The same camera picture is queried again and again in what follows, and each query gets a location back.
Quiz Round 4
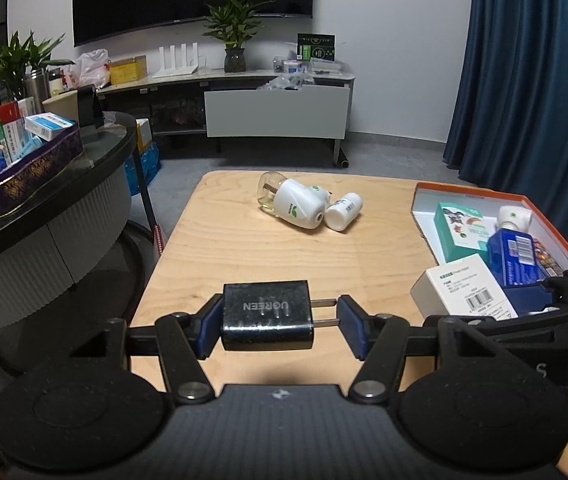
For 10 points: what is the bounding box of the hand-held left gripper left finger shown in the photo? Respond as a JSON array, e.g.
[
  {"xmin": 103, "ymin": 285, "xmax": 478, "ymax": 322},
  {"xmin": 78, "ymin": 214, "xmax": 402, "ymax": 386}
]
[{"xmin": 70, "ymin": 296, "xmax": 225, "ymax": 405}]

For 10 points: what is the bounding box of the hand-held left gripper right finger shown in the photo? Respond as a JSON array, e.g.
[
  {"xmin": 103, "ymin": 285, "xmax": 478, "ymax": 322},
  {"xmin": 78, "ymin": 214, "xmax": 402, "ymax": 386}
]
[{"xmin": 338, "ymin": 296, "xmax": 495, "ymax": 405}]

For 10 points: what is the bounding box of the colourful card box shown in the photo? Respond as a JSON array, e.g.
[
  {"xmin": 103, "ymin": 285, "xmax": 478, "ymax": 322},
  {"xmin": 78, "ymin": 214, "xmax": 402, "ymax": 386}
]
[{"xmin": 531, "ymin": 239, "xmax": 568, "ymax": 274}]

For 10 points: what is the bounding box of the black charger plug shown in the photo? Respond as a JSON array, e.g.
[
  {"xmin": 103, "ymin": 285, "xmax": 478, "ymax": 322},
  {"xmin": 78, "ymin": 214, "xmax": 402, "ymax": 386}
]
[{"xmin": 221, "ymin": 280, "xmax": 340, "ymax": 352}]

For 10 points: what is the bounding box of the blue box with barcode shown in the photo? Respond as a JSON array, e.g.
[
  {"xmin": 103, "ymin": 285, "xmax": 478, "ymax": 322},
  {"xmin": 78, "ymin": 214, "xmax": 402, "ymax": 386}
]
[{"xmin": 486, "ymin": 227, "xmax": 565, "ymax": 317}]

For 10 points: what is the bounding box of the white plug-in mosquito heater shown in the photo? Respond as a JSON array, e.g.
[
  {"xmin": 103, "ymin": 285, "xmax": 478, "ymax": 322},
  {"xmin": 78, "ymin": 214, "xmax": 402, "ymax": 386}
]
[{"xmin": 495, "ymin": 205, "xmax": 534, "ymax": 235}]

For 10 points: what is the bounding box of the white labelled box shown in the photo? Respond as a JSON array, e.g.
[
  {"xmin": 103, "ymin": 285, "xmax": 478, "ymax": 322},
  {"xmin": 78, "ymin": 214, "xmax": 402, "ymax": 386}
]
[{"xmin": 410, "ymin": 253, "xmax": 519, "ymax": 322}]

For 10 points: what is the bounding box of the teal and white box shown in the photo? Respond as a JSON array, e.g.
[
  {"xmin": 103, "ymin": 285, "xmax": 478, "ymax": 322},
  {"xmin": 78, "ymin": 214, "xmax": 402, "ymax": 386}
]
[{"xmin": 434, "ymin": 201, "xmax": 498, "ymax": 265}]

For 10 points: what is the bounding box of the orange cardboard box lid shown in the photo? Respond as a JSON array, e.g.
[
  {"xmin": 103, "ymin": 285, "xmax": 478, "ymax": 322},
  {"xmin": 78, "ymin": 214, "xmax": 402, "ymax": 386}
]
[{"xmin": 410, "ymin": 182, "xmax": 568, "ymax": 313}]

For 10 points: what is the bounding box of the small white bottle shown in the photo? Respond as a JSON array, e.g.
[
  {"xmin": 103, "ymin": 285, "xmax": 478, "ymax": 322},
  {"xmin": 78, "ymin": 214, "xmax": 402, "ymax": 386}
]
[{"xmin": 324, "ymin": 192, "xmax": 364, "ymax": 232}]

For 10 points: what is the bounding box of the white mosquito heater green leaf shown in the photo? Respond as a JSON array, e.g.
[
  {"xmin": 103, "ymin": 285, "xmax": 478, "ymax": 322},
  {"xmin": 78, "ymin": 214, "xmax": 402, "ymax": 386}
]
[{"xmin": 258, "ymin": 171, "xmax": 326, "ymax": 231}]

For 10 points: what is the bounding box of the dark round counter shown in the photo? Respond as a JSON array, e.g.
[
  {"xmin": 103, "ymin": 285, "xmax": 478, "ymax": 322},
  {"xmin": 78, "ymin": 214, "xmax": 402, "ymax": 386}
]
[{"xmin": 0, "ymin": 110, "xmax": 138, "ymax": 332}]

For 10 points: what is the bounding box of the blue plastic bag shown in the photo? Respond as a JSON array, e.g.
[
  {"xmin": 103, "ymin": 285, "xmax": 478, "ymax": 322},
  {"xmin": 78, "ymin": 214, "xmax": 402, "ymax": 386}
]
[{"xmin": 124, "ymin": 142, "xmax": 163, "ymax": 197}]

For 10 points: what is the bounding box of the cardboard box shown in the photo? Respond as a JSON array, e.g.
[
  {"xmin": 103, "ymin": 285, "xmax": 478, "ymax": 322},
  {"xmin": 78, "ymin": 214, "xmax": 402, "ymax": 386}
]
[{"xmin": 136, "ymin": 117, "xmax": 154, "ymax": 156}]

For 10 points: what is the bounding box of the blue curtain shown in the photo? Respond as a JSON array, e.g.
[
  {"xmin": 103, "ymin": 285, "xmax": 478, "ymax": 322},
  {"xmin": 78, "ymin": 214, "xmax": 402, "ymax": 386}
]
[{"xmin": 442, "ymin": 0, "xmax": 568, "ymax": 267}]

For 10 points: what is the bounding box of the grey television console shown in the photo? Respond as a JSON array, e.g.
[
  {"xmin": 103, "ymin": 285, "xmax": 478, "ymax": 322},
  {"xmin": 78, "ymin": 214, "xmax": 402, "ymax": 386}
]
[{"xmin": 96, "ymin": 66, "xmax": 357, "ymax": 167}]

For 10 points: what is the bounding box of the small black box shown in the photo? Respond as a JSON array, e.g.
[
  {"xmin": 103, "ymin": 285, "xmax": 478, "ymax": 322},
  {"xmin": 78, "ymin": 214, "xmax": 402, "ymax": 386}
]
[{"xmin": 76, "ymin": 85, "xmax": 105, "ymax": 129}]

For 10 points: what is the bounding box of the clear plastic bag clutter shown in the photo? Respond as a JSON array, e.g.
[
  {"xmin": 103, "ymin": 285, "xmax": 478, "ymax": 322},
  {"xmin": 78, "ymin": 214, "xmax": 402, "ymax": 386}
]
[{"xmin": 258, "ymin": 72, "xmax": 315, "ymax": 92}]

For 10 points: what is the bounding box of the white router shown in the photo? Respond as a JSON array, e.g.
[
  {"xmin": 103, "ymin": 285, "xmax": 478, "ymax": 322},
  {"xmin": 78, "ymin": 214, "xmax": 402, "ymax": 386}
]
[{"xmin": 152, "ymin": 45, "xmax": 200, "ymax": 79}]

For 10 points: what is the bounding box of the beige box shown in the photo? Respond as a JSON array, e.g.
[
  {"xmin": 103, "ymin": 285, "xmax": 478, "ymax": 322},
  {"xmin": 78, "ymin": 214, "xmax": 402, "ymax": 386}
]
[{"xmin": 42, "ymin": 91, "xmax": 81, "ymax": 121}]

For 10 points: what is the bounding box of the yellow box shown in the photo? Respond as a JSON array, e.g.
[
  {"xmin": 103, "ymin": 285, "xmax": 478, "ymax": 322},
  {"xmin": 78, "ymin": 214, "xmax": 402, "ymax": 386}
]
[{"xmin": 108, "ymin": 55, "xmax": 149, "ymax": 85}]

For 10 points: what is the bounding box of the pile of medicine boxes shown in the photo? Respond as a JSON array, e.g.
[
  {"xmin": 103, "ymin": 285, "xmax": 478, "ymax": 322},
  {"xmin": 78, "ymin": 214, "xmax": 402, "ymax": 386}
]
[{"xmin": 0, "ymin": 99, "xmax": 77, "ymax": 186}]

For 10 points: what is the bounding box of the black and green box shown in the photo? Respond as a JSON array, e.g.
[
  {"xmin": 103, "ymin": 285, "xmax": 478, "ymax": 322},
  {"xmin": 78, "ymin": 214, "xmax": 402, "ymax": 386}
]
[{"xmin": 297, "ymin": 33, "xmax": 337, "ymax": 61}]

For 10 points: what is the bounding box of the white plastic bag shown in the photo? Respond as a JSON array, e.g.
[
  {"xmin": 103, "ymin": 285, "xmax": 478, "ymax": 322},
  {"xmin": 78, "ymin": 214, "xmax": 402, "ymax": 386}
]
[{"xmin": 72, "ymin": 49, "xmax": 112, "ymax": 89}]

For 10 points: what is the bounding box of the steel tumbler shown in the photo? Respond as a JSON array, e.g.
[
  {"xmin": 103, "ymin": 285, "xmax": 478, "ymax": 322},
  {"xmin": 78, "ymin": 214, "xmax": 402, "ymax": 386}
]
[{"xmin": 24, "ymin": 70, "xmax": 50, "ymax": 114}]

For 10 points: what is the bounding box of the potted plant dark vase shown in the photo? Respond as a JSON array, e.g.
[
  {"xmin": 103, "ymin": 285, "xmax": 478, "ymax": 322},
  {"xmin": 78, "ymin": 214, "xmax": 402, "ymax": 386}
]
[{"xmin": 202, "ymin": 0, "xmax": 265, "ymax": 74}]

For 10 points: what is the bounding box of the leafy potted plant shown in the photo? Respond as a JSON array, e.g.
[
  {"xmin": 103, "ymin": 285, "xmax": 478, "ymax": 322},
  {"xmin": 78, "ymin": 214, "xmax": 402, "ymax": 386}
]
[{"xmin": 0, "ymin": 30, "xmax": 75, "ymax": 111}]

